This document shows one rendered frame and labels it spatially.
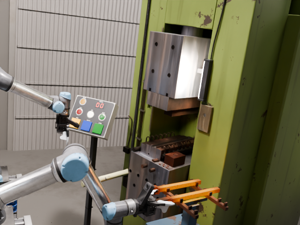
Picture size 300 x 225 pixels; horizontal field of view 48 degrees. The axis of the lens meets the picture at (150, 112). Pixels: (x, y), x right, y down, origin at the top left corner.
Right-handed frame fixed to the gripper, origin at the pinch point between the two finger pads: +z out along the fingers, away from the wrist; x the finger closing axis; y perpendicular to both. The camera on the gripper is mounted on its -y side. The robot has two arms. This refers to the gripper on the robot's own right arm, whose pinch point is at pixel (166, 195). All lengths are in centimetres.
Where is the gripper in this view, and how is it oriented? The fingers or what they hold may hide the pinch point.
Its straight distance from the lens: 181.1
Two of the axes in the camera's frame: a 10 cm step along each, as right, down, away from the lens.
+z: 8.4, -0.3, 5.4
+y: -1.2, 9.6, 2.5
